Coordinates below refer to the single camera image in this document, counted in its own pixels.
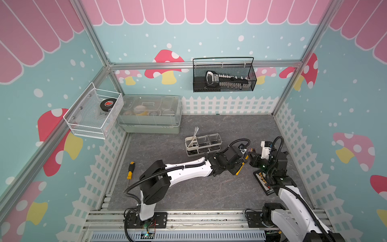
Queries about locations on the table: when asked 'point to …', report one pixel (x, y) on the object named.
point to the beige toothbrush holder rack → (201, 144)
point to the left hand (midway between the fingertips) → (236, 164)
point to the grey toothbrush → (195, 134)
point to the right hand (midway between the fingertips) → (248, 152)
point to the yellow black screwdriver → (131, 169)
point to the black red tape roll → (107, 104)
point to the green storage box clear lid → (149, 114)
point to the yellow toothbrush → (242, 166)
